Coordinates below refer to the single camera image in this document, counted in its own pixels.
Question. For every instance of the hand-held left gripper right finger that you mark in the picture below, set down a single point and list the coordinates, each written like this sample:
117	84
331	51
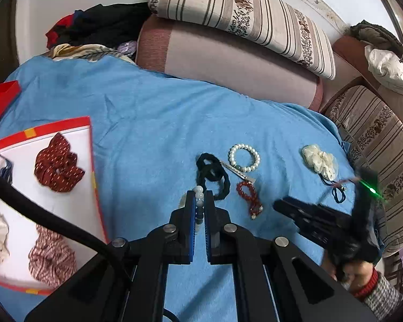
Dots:
209	231

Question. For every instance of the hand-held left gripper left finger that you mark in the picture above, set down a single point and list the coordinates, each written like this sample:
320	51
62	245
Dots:
189	228

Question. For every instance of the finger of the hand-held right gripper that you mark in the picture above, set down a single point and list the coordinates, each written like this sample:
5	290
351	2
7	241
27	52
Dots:
302	209
317	233

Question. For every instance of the thin blue red hair band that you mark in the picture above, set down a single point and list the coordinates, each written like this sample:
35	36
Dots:
335	196

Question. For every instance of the silver hair clip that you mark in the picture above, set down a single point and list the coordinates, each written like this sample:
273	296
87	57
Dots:
236	171

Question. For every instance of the red box tray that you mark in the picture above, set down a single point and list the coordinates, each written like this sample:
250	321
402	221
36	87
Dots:
16	181

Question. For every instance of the person's right forearm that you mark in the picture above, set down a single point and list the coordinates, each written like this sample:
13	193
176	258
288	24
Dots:
384	298

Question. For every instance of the person's right hand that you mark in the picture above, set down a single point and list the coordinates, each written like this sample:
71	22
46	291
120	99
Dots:
359	278

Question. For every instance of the cream lace scrunchie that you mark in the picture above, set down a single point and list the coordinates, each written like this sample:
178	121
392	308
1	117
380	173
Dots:
319	161

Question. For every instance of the blue blanket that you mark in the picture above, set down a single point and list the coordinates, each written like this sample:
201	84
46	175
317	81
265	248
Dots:
154	124

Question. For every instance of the striped floral seat cushion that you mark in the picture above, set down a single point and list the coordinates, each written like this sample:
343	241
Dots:
372	124

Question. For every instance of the red plaid scrunchie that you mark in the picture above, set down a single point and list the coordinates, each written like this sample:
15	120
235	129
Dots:
50	258

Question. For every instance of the dark red dotted scrunchie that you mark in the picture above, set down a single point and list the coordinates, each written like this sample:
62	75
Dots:
57	164

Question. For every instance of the brown bolster cushion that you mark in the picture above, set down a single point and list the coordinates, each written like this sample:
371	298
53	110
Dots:
349	57

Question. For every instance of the white cloth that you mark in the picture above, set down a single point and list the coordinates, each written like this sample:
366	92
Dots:
386	67

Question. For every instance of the pink bolster cushion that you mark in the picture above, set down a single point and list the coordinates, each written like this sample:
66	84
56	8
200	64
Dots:
221	60

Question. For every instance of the purple plastic item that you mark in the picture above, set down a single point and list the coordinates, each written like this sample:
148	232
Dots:
129	47

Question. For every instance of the dark green cloth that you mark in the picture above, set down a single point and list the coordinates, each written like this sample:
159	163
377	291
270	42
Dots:
376	33

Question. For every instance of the blue striped headband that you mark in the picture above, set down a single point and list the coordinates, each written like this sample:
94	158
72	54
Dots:
5	171

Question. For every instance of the striped floral pillow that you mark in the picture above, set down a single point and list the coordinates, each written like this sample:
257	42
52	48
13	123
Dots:
238	10

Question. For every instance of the cream patterned scarf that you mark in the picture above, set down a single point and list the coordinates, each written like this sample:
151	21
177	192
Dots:
74	52

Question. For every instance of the black clothes pile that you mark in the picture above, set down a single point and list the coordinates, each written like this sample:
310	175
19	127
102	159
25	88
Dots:
104	23

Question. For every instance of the red box lid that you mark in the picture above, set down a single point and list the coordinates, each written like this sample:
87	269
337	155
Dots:
0	100

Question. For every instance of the red and blue garment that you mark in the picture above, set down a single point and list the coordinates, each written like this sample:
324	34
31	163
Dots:
62	22

